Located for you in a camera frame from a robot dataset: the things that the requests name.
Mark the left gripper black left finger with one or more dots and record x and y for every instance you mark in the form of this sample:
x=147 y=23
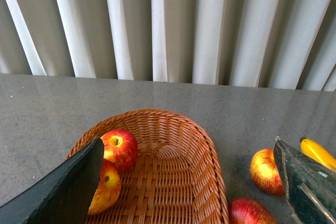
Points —
x=62 y=196

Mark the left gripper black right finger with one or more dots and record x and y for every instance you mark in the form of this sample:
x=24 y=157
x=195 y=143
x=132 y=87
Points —
x=309 y=186

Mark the yellow banana straight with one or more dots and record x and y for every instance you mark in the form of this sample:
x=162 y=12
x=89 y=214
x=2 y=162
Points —
x=317 y=153

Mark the red yellow apple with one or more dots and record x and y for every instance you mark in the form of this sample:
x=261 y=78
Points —
x=264 y=174
x=121 y=148
x=108 y=190

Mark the dark red apple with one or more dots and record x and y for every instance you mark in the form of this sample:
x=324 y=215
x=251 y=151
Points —
x=247 y=210

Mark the left wicker basket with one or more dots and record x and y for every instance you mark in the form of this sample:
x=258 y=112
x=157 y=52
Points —
x=177 y=177

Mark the white pleated curtain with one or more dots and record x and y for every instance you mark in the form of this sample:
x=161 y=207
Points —
x=286 y=44

